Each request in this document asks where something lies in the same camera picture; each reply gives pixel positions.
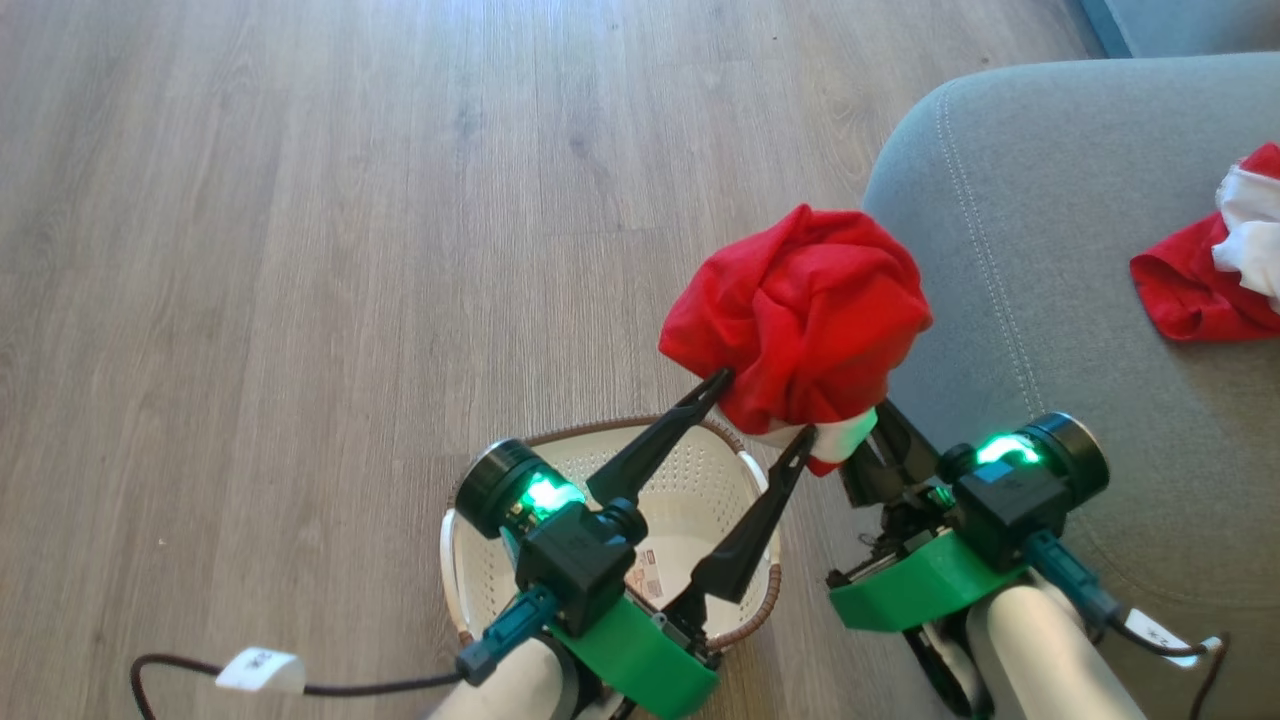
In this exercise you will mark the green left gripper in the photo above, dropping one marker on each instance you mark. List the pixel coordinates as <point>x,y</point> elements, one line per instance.
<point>640,660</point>

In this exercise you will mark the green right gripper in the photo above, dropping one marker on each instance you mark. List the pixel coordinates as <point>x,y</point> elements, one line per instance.
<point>920,590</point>

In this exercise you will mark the red garment narrow white trim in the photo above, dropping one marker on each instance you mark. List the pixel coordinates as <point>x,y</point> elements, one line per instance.
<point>800,310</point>

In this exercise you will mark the red garment wide white trim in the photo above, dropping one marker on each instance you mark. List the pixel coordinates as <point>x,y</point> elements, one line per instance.
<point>1190,290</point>

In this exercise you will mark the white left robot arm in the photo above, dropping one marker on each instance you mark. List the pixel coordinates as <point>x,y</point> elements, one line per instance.
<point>510,690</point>

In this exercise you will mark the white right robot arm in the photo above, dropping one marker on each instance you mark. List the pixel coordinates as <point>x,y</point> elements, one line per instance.
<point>1050,660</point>

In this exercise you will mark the white plastic laundry basket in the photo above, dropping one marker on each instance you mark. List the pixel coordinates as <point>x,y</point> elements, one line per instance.
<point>690,510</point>

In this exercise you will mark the white barcode sticker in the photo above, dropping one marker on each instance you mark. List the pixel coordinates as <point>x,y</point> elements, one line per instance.
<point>650,575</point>

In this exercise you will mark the grey fabric sofa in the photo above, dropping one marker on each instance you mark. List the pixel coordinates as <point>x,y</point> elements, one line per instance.
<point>1080,300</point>

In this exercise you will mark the blue-grey upholstered furniture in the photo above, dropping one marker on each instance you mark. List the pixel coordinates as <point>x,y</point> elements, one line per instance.
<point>1190,25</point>

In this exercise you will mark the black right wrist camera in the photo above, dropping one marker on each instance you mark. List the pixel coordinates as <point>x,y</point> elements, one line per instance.
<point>1015,495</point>

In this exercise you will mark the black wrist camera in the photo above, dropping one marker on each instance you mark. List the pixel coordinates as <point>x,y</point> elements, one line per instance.
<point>575,560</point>
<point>1015,495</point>

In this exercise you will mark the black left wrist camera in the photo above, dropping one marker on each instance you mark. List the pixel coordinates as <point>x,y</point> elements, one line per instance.
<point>575,560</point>

